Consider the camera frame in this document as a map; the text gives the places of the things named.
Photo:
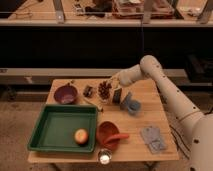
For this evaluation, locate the green plastic tray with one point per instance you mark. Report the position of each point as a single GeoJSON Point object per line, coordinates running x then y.
{"type": "Point", "coordinates": [56, 126]}

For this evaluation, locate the small dark toy object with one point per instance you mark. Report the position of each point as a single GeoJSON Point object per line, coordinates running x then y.
{"type": "Point", "coordinates": [88, 91]}

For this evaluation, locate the wooden table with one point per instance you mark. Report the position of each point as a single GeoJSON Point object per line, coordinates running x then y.
{"type": "Point", "coordinates": [132, 149]}

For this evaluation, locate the black rectangular block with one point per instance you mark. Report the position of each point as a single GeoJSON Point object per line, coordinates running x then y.
{"type": "Point", "coordinates": [117, 96]}

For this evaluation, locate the red yellow apple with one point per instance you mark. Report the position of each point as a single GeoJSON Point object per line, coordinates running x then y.
{"type": "Point", "coordinates": [81, 136]}

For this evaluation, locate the clear glass cup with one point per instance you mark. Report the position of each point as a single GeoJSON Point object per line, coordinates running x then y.
{"type": "Point", "coordinates": [104, 156]}

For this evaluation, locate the grey folded cloth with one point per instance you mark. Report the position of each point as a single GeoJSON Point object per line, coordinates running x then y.
{"type": "Point", "coordinates": [153, 139]}

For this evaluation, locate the orange carrot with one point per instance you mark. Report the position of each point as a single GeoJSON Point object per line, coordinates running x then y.
{"type": "Point", "coordinates": [116, 137]}

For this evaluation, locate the blue grey cup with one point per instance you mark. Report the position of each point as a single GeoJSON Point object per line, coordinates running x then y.
{"type": "Point", "coordinates": [130, 105]}

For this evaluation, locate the white paper cup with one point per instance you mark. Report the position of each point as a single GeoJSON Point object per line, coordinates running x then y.
{"type": "Point", "coordinates": [103, 99]}

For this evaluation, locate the dark red grape bunch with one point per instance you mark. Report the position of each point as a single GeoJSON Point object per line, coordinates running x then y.
{"type": "Point", "coordinates": [104, 88]}

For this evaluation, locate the purple bowl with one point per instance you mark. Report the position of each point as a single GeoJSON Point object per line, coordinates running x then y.
{"type": "Point", "coordinates": [66, 94]}

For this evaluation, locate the orange bowl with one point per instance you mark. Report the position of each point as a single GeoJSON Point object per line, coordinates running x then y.
{"type": "Point", "coordinates": [104, 131]}

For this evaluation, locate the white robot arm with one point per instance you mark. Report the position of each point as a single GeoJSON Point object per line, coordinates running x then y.
{"type": "Point", "coordinates": [197, 127]}

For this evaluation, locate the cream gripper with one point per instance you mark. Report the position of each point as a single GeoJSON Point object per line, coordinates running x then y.
{"type": "Point", "coordinates": [114, 81]}

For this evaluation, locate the wooden handled utensil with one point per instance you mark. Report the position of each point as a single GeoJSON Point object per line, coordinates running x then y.
{"type": "Point", "coordinates": [99, 107]}

